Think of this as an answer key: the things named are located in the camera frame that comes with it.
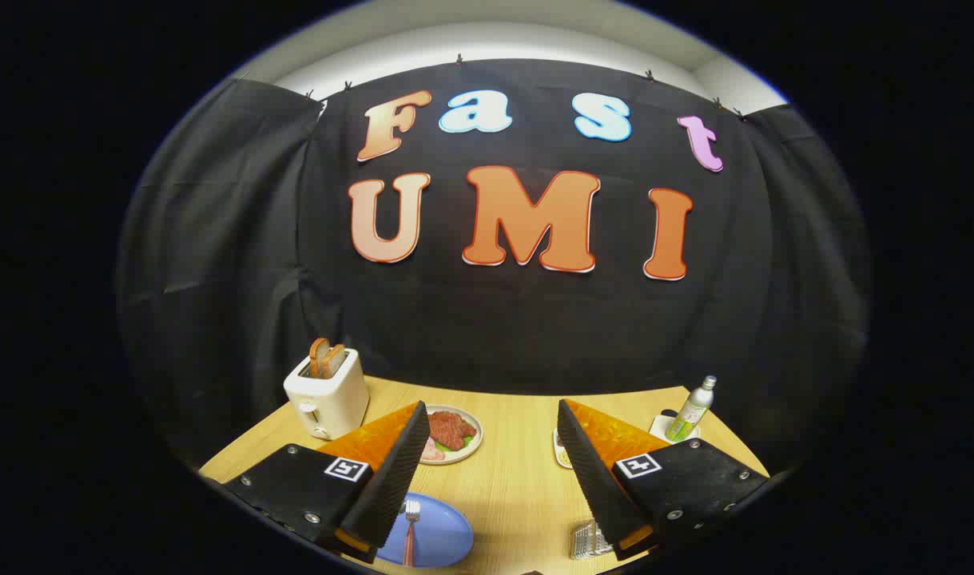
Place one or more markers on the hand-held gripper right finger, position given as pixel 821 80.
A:
pixel 594 479

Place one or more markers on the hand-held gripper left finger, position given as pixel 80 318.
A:
pixel 391 479

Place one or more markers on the white divided dish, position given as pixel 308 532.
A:
pixel 561 457

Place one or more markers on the pink ham slices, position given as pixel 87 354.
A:
pixel 433 451

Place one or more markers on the red-brown steak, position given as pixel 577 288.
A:
pixel 448 430

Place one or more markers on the blue plate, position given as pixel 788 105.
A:
pixel 447 535

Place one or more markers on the small white tray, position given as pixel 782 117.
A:
pixel 658 425

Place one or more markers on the green lettuce leaf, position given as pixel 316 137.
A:
pixel 466 442

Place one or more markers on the white food plate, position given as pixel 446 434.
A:
pixel 474 449

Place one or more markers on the white toaster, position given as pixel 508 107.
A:
pixel 335 395

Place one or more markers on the green label metal bottle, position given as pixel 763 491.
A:
pixel 690 411

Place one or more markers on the brown bread slice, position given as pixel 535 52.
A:
pixel 336 361
pixel 319 358

